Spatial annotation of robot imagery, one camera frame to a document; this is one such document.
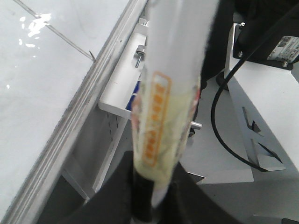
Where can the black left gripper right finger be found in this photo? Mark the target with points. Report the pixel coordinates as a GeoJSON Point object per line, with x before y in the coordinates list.
{"type": "Point", "coordinates": [186, 203]}

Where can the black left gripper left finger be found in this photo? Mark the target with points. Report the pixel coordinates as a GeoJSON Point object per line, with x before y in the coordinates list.
{"type": "Point", "coordinates": [112, 204]}

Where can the white whiteboard marker pen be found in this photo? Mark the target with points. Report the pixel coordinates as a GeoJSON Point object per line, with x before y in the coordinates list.
{"type": "Point", "coordinates": [169, 90]}

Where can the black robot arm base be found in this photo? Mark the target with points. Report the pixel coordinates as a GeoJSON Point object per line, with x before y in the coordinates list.
{"type": "Point", "coordinates": [259, 16]}

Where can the white whiteboard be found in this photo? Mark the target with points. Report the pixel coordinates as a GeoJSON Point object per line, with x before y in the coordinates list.
{"type": "Point", "coordinates": [46, 50]}

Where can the white metal shelf tray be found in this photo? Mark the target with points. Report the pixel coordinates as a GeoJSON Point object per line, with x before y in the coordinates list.
{"type": "Point", "coordinates": [123, 80]}

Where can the aluminium whiteboard frame rail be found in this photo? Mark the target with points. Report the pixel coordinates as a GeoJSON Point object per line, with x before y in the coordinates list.
{"type": "Point", "coordinates": [30, 199]}

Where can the white metal bracket stand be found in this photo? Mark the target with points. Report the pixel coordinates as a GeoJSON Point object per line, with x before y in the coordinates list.
{"type": "Point", "coordinates": [258, 118]}

